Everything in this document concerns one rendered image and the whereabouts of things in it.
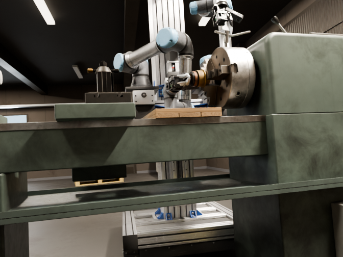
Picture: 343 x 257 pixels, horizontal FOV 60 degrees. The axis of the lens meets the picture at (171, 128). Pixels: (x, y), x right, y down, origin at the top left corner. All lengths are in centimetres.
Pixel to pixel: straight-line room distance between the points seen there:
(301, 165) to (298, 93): 34
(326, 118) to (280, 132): 26
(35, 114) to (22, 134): 962
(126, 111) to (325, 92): 96
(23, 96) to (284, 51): 1008
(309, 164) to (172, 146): 65
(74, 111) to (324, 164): 114
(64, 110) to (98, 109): 12
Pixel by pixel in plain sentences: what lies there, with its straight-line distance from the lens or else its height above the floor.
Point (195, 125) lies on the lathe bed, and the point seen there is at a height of 83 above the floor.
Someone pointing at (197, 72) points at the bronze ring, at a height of 110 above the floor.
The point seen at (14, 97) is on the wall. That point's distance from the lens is 1115.
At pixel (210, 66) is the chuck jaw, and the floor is 115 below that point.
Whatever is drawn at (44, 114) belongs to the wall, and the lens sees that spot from 1081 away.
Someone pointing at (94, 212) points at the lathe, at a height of 53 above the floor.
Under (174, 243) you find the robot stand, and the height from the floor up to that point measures 15.
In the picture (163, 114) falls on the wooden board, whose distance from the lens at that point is 126.
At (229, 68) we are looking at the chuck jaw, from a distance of 146.
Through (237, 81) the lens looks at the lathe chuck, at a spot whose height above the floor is 103.
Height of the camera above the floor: 73
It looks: 4 degrees up
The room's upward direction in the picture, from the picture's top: 3 degrees counter-clockwise
